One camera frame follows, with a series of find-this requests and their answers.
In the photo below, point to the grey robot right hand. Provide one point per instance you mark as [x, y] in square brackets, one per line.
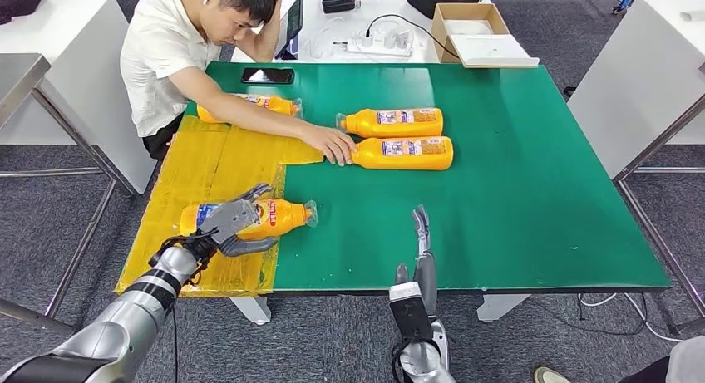
[427, 281]

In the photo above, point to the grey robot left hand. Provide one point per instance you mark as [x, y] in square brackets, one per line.
[234, 218]

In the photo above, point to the person's right hand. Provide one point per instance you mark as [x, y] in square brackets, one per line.
[333, 144]

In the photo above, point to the orange detergent bottle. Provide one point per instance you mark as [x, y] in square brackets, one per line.
[283, 218]
[402, 161]
[363, 124]
[275, 104]

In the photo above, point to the person's left forearm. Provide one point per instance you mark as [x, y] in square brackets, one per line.
[264, 36]

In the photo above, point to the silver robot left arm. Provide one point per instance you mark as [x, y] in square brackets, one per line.
[121, 325]

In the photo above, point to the person's right forearm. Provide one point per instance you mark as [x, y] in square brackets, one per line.
[259, 119]

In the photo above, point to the black tablet on stand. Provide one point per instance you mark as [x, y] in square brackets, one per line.
[292, 23]

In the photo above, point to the yellow plastic mat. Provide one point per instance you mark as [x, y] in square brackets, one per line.
[220, 160]

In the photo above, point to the white table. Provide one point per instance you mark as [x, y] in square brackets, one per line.
[55, 34]
[633, 72]
[330, 23]

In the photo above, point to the black smartphone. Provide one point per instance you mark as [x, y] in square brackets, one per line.
[270, 76]

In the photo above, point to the white charger plug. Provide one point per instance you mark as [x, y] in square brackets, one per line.
[405, 39]
[390, 41]
[368, 40]

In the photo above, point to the white power strip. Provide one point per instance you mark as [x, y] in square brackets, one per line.
[381, 51]

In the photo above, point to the person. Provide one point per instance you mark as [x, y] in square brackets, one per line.
[160, 50]

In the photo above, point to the green top table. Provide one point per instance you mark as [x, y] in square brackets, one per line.
[523, 177]

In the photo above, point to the person's shoe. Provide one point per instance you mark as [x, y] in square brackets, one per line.
[549, 376]

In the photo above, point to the white foam insert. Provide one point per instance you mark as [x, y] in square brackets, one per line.
[468, 27]

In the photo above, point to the white flat box lid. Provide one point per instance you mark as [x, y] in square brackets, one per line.
[493, 50]

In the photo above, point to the brown cardboard box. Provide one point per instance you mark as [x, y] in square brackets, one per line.
[469, 9]

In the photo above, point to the person's leg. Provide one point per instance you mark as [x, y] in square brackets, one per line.
[644, 375]

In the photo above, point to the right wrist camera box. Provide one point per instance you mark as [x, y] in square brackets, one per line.
[407, 303]

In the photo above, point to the steel frame table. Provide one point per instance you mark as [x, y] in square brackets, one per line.
[14, 78]
[658, 140]

